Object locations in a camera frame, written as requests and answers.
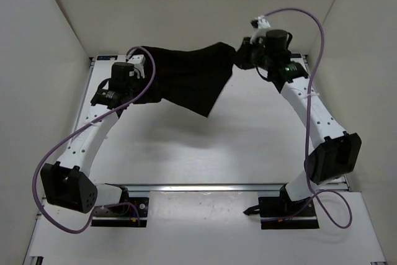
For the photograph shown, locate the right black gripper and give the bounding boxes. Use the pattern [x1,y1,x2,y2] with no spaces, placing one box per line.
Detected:
[229,40,271,73]

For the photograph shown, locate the black skirt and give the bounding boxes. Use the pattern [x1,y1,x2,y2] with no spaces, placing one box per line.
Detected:
[135,42,236,117]

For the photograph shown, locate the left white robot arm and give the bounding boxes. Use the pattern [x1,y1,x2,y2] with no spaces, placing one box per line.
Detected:
[35,55,155,214]

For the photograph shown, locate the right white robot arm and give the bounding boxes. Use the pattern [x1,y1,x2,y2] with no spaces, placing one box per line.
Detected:
[236,29,362,217]

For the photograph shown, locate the left blue corner label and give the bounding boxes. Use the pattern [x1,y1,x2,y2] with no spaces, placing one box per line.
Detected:
[96,55,118,61]

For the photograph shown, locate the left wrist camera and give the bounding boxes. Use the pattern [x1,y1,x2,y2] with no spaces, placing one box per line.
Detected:
[128,54,146,73]

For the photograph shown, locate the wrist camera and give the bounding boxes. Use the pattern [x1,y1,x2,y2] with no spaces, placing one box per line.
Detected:
[128,54,146,73]
[250,15,271,43]

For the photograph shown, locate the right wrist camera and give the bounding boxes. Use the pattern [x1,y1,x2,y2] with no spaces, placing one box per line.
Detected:
[250,15,271,43]

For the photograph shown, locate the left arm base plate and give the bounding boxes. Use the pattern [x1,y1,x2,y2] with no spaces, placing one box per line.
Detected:
[91,197,149,228]

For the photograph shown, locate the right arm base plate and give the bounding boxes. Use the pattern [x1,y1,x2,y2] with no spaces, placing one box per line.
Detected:
[258,197,319,230]

